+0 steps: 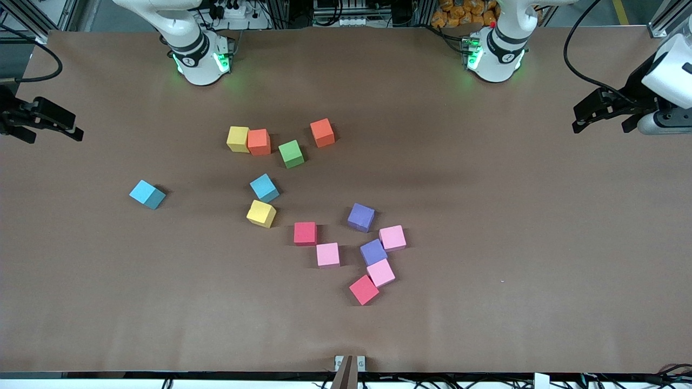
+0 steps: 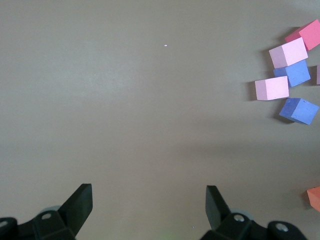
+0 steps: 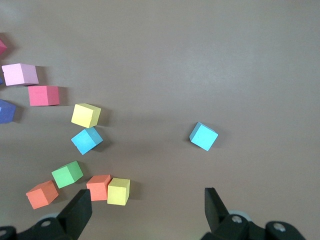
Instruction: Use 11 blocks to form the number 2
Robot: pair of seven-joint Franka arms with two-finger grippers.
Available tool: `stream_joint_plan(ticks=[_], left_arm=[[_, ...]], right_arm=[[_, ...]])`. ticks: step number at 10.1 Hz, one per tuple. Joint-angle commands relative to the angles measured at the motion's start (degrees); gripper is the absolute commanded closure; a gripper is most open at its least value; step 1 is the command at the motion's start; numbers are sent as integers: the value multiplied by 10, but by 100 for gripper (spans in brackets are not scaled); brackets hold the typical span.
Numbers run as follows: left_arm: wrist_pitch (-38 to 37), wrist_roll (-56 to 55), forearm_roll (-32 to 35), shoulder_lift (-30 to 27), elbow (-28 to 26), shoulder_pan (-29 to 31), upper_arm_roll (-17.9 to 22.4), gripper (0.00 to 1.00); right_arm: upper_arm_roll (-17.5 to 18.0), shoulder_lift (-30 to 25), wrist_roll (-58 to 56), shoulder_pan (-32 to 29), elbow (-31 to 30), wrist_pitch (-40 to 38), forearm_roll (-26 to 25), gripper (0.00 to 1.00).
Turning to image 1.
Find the pink foam block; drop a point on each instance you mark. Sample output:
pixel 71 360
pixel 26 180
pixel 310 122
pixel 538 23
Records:
pixel 327 254
pixel 392 237
pixel 380 272

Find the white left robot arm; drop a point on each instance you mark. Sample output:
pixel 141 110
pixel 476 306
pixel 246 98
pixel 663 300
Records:
pixel 494 59

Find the yellow foam block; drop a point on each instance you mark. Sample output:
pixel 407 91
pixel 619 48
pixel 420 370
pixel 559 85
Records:
pixel 260 212
pixel 238 138

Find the red foam block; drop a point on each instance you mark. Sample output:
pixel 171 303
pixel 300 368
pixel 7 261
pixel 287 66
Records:
pixel 305 233
pixel 363 289

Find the blue foam block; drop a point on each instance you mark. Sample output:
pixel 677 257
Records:
pixel 263 186
pixel 144 192

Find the grey metal mount bracket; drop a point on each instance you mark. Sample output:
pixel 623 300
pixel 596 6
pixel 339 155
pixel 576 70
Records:
pixel 361 363

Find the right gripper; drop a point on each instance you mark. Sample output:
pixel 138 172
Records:
pixel 12 114

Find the purple foam block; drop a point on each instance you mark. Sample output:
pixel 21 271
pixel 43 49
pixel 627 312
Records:
pixel 372 252
pixel 360 216

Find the pile of orange snack bags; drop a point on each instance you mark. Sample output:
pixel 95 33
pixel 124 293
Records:
pixel 454 13

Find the small white tag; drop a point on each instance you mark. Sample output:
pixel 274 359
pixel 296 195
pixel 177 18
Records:
pixel 541 381

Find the brown camera mast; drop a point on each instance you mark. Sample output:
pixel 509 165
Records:
pixel 346 379

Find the aluminium frame post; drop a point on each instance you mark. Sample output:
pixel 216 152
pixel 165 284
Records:
pixel 667 19
pixel 67 13

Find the orange foam block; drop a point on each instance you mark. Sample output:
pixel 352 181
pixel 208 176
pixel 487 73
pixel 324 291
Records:
pixel 258 141
pixel 322 132

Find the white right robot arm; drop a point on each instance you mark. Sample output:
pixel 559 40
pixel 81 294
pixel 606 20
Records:
pixel 197 65

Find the white power strip with plugs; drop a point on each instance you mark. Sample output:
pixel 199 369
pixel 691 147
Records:
pixel 246 22

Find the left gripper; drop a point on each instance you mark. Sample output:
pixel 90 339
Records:
pixel 633 88

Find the green foam block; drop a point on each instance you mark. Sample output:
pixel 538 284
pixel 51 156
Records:
pixel 291 153

